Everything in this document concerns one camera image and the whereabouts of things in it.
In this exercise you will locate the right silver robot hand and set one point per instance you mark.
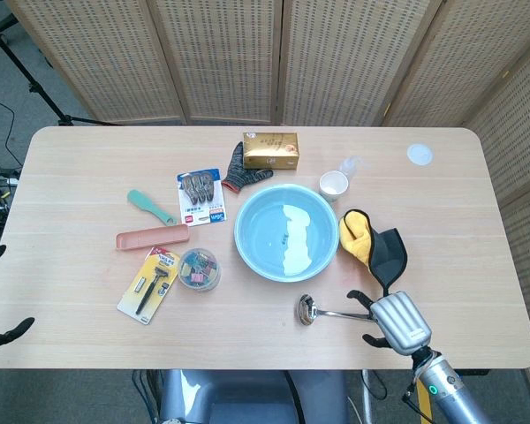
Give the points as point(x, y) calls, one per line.
point(399, 322)

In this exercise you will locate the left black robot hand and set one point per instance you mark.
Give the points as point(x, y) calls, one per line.
point(9, 329)

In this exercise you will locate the stainless steel ladle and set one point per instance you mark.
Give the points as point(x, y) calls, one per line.
point(306, 309)

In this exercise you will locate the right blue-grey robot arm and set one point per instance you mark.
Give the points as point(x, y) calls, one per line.
point(450, 393)

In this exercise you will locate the yellow and grey cloth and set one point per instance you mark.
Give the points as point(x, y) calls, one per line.
point(386, 254)

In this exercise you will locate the razor blister pack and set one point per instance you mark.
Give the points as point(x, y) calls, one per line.
point(146, 287)

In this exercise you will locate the white paper cup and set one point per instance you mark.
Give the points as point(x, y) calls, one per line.
point(333, 185)

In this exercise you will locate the light blue plastic basin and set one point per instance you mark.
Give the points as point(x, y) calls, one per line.
point(260, 238)

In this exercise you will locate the clear plastic wash bottle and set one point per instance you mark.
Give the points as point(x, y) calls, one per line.
point(351, 164)

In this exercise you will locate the white round table cap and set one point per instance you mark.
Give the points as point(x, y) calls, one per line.
point(420, 154)

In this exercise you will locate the blue-grey robot torso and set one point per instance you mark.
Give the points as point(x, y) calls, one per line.
point(247, 397)

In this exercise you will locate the pink plastic tray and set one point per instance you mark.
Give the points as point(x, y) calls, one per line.
point(152, 237)

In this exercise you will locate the green plastic brush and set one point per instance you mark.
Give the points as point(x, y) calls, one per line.
point(143, 202)

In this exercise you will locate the binder clip jar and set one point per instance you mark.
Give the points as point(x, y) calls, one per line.
point(199, 270)

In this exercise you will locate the gold cardboard box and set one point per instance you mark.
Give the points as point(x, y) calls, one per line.
point(271, 152)

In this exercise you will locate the grey knit work glove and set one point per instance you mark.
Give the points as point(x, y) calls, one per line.
point(238, 170)

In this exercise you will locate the black tripod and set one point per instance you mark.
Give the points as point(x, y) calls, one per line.
point(35, 86)

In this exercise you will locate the woven folding screen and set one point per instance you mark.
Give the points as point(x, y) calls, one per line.
point(225, 57)

